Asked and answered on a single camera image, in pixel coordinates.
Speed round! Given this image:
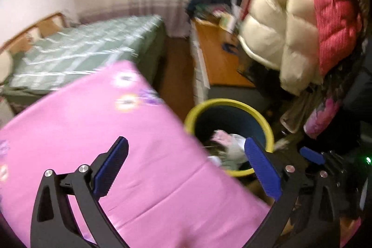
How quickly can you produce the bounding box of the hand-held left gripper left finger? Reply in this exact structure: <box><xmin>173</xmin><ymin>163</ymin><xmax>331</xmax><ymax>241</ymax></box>
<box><xmin>30</xmin><ymin>136</ymin><xmax>129</xmax><ymax>248</ymax></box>

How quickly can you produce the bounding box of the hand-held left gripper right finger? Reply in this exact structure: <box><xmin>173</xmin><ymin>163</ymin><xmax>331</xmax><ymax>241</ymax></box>
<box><xmin>244</xmin><ymin>137</ymin><xmax>343</xmax><ymax>248</ymax></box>

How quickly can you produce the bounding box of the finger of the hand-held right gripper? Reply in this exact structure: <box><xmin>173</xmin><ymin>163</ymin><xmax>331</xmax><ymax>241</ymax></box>
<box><xmin>299</xmin><ymin>146</ymin><xmax>325</xmax><ymax>165</ymax></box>

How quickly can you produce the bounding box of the yellow rimmed dark trash bin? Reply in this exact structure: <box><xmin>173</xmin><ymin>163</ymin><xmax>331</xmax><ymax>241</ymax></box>
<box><xmin>184</xmin><ymin>98</ymin><xmax>275</xmax><ymax>177</ymax></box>

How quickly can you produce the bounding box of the pink floral garment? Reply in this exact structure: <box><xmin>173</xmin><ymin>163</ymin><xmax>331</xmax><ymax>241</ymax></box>
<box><xmin>304</xmin><ymin>91</ymin><xmax>349</xmax><ymax>139</ymax></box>

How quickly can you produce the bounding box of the beige bag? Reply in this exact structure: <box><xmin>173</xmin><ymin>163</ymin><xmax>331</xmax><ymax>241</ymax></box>
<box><xmin>279</xmin><ymin>85</ymin><xmax>323</xmax><ymax>135</ymax></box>

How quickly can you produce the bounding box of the pink floral tablecloth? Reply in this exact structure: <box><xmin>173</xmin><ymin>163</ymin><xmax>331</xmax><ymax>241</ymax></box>
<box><xmin>0</xmin><ymin>60</ymin><xmax>272</xmax><ymax>248</ymax></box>

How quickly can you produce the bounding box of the wooden low cabinet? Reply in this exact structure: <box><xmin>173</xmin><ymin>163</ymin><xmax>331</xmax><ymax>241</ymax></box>
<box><xmin>189</xmin><ymin>18</ymin><xmax>272</xmax><ymax>105</ymax></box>

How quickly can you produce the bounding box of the bed with green plaid duvet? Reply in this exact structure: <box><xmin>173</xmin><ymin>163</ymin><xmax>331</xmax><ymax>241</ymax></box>
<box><xmin>0</xmin><ymin>14</ymin><xmax>167</xmax><ymax>103</ymax></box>

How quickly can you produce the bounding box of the small blue object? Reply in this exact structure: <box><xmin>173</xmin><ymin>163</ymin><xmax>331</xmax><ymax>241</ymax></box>
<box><xmin>221</xmin><ymin>43</ymin><xmax>240</xmax><ymax>54</ymax></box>

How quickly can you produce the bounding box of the cream white down jacket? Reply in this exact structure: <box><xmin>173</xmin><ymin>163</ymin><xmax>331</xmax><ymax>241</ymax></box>
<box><xmin>237</xmin><ymin>0</ymin><xmax>323</xmax><ymax>96</ymax></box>

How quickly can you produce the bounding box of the white green box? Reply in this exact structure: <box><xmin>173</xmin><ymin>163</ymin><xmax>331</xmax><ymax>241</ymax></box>
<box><xmin>219</xmin><ymin>16</ymin><xmax>237</xmax><ymax>33</ymax></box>

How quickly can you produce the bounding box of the brown pillow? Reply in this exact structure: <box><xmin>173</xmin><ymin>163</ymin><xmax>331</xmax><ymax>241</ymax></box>
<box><xmin>38</xmin><ymin>20</ymin><xmax>63</xmax><ymax>36</ymax></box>
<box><xmin>6</xmin><ymin>36</ymin><xmax>32</xmax><ymax>54</ymax></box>

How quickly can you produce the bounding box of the red dotted down jacket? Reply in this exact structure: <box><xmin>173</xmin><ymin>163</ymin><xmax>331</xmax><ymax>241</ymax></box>
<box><xmin>247</xmin><ymin>0</ymin><xmax>364</xmax><ymax>77</ymax></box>

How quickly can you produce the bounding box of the wooden headboard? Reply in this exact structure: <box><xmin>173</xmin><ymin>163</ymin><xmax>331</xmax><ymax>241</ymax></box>
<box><xmin>0</xmin><ymin>12</ymin><xmax>72</xmax><ymax>86</ymax></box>

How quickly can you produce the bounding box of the mixed clothes pile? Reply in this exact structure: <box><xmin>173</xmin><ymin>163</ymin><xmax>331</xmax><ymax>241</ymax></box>
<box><xmin>185</xmin><ymin>0</ymin><xmax>242</xmax><ymax>30</ymax></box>

